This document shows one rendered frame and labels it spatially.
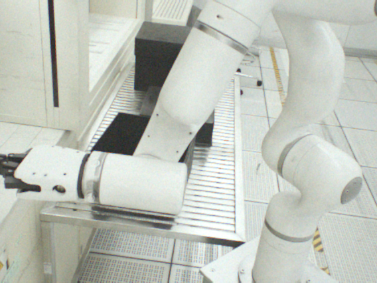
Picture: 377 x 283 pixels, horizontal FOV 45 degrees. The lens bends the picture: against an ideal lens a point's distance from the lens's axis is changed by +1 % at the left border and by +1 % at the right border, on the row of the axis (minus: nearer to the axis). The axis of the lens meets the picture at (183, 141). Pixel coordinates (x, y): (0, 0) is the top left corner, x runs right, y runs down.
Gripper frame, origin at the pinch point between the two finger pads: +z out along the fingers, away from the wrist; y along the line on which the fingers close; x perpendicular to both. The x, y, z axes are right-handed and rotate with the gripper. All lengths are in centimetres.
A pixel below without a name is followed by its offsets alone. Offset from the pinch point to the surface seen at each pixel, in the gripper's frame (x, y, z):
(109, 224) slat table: -45, 40, -10
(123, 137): -36, 76, -6
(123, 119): -29, 76, -6
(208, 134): -39, 91, -36
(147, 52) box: -25, 133, -5
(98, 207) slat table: -44, 46, -6
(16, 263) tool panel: -52, 28, 12
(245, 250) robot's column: -44, 37, -50
